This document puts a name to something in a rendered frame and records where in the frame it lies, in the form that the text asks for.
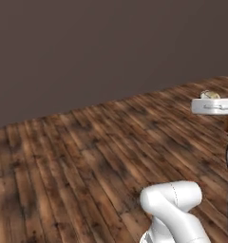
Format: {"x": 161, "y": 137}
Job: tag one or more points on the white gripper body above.
{"x": 201, "y": 107}

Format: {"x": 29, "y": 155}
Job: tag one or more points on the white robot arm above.
{"x": 173, "y": 205}

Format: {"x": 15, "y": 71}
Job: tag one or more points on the beige round object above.
{"x": 210, "y": 94}

